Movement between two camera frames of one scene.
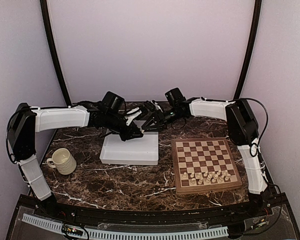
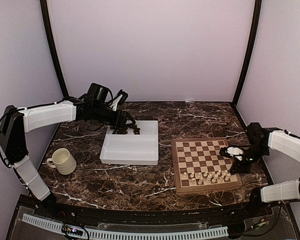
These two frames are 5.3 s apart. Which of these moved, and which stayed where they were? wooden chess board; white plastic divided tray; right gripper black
Moved: right gripper black
Stayed: white plastic divided tray; wooden chess board
